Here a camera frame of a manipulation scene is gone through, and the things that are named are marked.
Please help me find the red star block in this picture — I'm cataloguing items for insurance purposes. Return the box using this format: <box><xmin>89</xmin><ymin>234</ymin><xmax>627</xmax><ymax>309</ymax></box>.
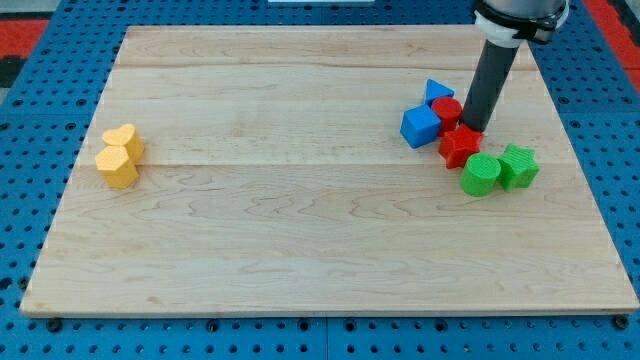
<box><xmin>439</xmin><ymin>124</ymin><xmax>484</xmax><ymax>169</ymax></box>

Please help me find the red cylinder block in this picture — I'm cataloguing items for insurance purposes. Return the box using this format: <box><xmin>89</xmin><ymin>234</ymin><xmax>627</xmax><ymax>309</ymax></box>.
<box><xmin>431</xmin><ymin>97</ymin><xmax>462</xmax><ymax>137</ymax></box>

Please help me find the wooden board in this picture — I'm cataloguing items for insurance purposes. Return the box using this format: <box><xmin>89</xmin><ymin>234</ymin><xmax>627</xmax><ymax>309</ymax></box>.
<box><xmin>20</xmin><ymin>25</ymin><xmax>639</xmax><ymax>318</ymax></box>

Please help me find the blue cube block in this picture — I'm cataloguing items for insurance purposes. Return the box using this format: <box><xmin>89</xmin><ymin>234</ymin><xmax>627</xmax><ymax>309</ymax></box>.
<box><xmin>400</xmin><ymin>105</ymin><xmax>441</xmax><ymax>149</ymax></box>

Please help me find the blue triangle block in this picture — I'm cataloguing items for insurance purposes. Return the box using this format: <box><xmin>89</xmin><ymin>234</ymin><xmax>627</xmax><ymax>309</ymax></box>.
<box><xmin>424</xmin><ymin>78</ymin><xmax>455</xmax><ymax>106</ymax></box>

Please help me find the green cylinder block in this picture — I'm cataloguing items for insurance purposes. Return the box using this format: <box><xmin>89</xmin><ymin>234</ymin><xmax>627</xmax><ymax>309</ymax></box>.
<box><xmin>460</xmin><ymin>153</ymin><xmax>501</xmax><ymax>197</ymax></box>

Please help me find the green star block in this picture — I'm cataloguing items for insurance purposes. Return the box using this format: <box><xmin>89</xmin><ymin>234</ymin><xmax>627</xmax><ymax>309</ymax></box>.
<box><xmin>498</xmin><ymin>144</ymin><xmax>540</xmax><ymax>192</ymax></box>

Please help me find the yellow heart block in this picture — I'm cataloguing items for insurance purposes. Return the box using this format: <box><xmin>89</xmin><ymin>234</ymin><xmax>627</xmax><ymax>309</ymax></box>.
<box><xmin>102</xmin><ymin>123</ymin><xmax>145</xmax><ymax>162</ymax></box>

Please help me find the yellow hexagon block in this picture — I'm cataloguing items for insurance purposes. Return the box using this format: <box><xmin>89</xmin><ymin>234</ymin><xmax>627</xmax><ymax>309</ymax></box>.
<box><xmin>95</xmin><ymin>146</ymin><xmax>139</xmax><ymax>189</ymax></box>

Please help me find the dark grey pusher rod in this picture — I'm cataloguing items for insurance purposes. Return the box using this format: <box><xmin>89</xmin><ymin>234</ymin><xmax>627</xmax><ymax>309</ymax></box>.
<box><xmin>461</xmin><ymin>40</ymin><xmax>518</xmax><ymax>133</ymax></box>

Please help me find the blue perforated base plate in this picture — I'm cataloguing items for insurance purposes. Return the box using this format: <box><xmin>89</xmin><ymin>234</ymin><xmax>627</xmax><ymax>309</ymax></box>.
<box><xmin>1</xmin><ymin>0</ymin><xmax>639</xmax><ymax>359</ymax></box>

